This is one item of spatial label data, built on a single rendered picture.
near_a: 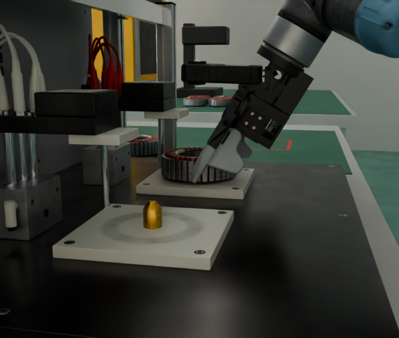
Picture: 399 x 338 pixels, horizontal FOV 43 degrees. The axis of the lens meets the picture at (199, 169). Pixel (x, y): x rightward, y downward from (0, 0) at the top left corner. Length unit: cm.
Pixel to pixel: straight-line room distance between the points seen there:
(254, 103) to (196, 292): 35
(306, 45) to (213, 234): 30
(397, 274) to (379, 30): 26
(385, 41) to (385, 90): 526
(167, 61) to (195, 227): 47
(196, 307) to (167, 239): 12
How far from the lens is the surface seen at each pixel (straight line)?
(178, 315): 38
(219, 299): 41
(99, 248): 48
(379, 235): 65
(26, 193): 54
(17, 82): 53
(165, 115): 73
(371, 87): 586
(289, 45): 69
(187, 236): 51
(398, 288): 51
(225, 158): 69
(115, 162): 76
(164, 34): 95
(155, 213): 52
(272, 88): 72
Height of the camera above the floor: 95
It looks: 12 degrees down
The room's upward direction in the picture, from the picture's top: straight up
